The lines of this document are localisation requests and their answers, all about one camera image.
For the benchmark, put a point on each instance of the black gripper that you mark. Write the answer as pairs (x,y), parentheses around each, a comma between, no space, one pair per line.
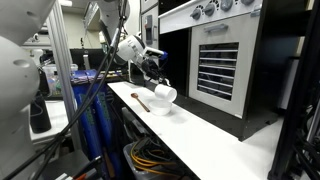
(150,69)

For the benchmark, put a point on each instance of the white plastic cup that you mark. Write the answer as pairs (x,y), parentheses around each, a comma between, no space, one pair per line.
(165,92)

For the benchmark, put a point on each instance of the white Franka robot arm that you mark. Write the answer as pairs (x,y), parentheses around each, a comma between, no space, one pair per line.
(16,73)

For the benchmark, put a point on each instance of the wooden spoon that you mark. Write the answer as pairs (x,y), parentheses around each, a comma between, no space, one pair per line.
(134,96)

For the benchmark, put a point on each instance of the blue cardboard box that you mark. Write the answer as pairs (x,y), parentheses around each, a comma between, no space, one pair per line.
(83,110)
(106,113)

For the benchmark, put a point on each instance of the black computer monitor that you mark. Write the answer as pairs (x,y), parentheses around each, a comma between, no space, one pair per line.
(93,58)

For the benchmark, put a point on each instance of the grey stove knob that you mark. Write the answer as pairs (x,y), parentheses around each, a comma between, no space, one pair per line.
(247,2)
(226,5)
(209,9)
(196,14)

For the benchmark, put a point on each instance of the white vented oven door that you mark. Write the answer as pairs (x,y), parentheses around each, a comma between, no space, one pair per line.
(243,66)

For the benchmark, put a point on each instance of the white toy kitchen unit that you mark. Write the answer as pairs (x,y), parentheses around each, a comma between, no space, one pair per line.
(253,83)

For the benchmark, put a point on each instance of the white side table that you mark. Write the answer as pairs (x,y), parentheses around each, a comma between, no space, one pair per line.
(56,113)

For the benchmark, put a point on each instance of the clear plastic container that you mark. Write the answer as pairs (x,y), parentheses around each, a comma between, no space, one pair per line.
(50,76)

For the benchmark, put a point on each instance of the ceiling light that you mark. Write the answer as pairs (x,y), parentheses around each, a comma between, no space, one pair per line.
(65,3)

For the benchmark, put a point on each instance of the black bottle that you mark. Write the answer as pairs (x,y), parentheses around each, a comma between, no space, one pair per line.
(40,116)

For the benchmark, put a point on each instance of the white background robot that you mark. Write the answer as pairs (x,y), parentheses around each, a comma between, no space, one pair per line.
(35,50)

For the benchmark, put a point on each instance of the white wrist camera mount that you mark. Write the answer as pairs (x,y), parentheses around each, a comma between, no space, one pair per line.
(153,51)

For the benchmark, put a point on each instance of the grey aluminium post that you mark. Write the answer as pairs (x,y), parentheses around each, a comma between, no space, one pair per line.
(63,66)

